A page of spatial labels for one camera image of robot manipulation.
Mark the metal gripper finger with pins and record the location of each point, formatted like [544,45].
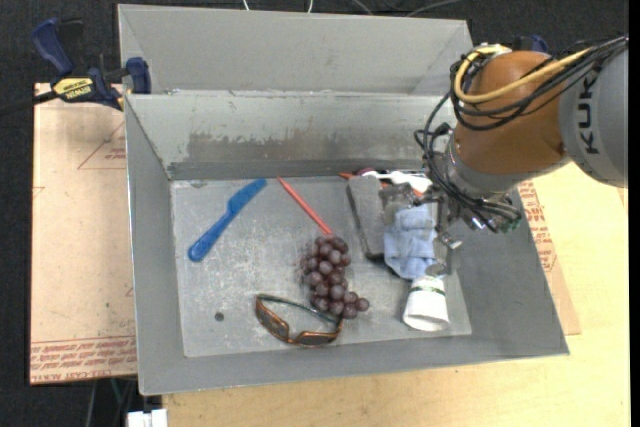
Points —
[451,257]
[397,201]

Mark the white and orange plastic object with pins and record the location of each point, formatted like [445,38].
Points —
[400,177]

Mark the grey flat sponge block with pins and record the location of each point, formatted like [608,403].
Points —
[367,220]

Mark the light blue cloth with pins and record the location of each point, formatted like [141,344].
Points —
[410,242]

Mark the small pink object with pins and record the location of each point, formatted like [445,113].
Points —
[365,171]

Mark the white paper cup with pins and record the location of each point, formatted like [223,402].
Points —
[426,305]

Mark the orange-red thin stick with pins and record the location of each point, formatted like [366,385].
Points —
[305,205]

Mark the purple toy grape bunch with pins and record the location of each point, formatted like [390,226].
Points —
[330,275]

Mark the grey metal bin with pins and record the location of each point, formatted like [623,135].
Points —
[280,135]

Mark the brown sunglasses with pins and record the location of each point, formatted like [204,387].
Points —
[272,322]

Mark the blue plastic knife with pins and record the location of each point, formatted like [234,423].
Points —
[222,225]

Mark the brown cardboard board red print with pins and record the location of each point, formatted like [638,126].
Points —
[75,235]

